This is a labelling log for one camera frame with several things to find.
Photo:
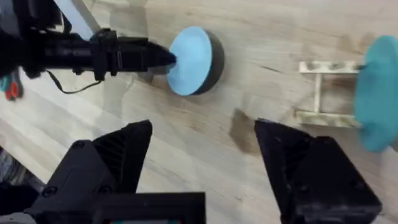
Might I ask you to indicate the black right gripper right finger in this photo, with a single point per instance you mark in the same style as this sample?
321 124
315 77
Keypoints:
314 174

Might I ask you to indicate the light blue plate dark underside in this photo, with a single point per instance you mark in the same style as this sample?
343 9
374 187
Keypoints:
192 62

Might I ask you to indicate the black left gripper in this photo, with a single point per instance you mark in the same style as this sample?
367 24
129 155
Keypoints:
77 54

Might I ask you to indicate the small pale peg rack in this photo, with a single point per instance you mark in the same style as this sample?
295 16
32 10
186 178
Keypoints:
326 93

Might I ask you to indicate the teal plate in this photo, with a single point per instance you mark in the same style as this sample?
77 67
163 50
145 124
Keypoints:
377 96

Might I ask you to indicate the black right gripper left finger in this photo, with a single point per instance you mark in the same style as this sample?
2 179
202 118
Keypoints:
102 161

